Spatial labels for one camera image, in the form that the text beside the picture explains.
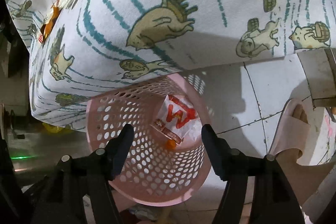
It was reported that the pink perforated plastic basket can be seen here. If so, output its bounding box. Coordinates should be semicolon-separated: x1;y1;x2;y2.
86;73;211;206

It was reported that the red snack wrapper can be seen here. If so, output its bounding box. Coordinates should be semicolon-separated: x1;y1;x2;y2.
150;94;201;145

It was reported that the pink slipper foot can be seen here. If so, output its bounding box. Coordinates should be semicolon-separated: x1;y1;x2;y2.
269;99;310;165

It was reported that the yellow chicken seasoning packet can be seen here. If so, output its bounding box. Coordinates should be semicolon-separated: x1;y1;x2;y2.
38;6;60;44

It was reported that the cat-print white cloth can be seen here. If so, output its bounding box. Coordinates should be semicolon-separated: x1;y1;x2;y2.
5;0;335;130

